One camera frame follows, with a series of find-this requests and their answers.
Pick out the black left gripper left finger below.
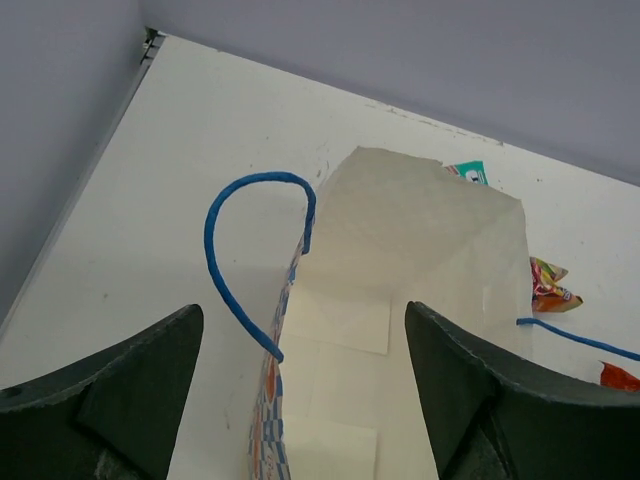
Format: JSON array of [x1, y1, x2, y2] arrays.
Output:
[[1, 304, 204, 479]]

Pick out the green candy packet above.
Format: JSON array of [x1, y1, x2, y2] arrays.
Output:
[[445, 160, 489, 185]]

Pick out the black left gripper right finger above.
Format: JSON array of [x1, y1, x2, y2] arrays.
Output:
[[405, 302, 639, 479]]

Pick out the white paper bag blue handles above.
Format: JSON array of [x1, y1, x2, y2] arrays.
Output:
[[203, 145, 640, 480]]

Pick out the red chips bag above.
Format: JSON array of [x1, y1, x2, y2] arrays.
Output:
[[600, 362, 640, 392]]

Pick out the colourful twisted candy packet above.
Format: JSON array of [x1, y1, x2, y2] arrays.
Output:
[[530, 257, 583, 313]]

